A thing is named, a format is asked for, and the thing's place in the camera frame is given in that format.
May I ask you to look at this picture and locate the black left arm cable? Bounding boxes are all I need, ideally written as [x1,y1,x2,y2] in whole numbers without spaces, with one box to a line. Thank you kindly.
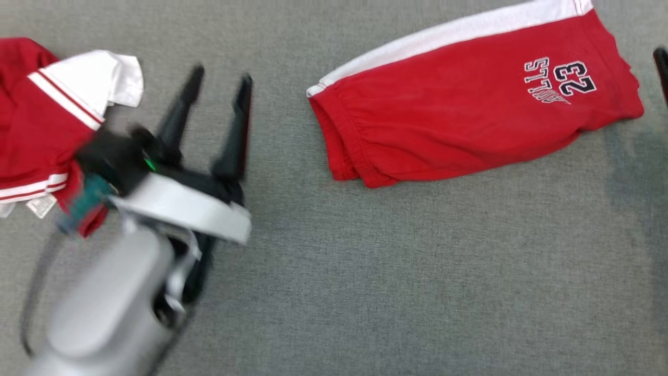
[20,235,59,360]

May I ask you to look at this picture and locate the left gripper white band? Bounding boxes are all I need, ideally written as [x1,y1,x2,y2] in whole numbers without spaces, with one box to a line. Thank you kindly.
[112,65,254,245]

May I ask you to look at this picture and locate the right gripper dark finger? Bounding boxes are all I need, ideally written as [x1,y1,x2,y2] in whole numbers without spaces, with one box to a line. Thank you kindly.
[653,47,668,108]

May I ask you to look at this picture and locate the red shirt with white sleeves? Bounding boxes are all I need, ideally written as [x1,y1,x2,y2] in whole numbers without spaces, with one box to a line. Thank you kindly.
[0,38,144,238]

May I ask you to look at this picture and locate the red shorts with white stripe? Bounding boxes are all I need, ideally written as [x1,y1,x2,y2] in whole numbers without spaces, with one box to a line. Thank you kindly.
[306,0,645,189]

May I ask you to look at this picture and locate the teal left camera connector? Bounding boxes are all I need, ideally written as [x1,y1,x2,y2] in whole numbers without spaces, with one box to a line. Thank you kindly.
[57,175,113,236]

